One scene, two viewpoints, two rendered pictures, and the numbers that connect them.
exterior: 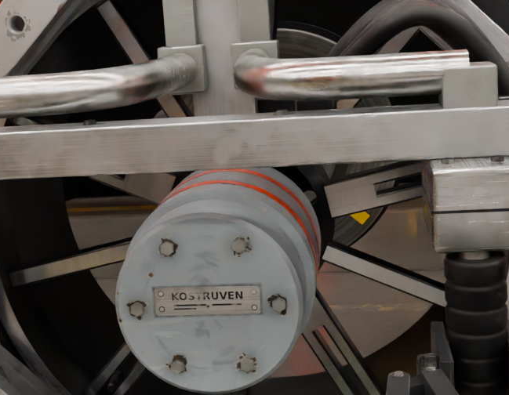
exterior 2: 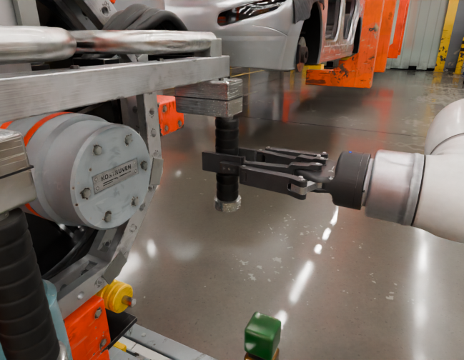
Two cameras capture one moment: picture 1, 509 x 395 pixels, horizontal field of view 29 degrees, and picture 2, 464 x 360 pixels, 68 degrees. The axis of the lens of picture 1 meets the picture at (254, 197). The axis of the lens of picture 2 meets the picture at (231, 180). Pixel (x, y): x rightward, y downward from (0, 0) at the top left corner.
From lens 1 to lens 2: 51 cm
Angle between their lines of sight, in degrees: 67
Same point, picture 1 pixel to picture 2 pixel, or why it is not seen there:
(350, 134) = (191, 69)
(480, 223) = (237, 103)
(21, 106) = (41, 52)
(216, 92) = not seen: hidden behind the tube
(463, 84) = (215, 46)
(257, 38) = (33, 23)
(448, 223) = (231, 104)
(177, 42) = not seen: outside the picture
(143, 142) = (119, 78)
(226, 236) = (121, 136)
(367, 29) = (141, 21)
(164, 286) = (97, 173)
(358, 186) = not seen: hidden behind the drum
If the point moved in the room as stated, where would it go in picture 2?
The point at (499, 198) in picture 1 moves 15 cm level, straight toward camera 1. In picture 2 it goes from (239, 92) to (342, 102)
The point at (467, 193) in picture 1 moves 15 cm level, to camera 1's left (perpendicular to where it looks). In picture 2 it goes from (234, 91) to (186, 111)
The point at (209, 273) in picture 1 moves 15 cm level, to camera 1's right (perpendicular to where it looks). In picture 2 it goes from (116, 159) to (177, 129)
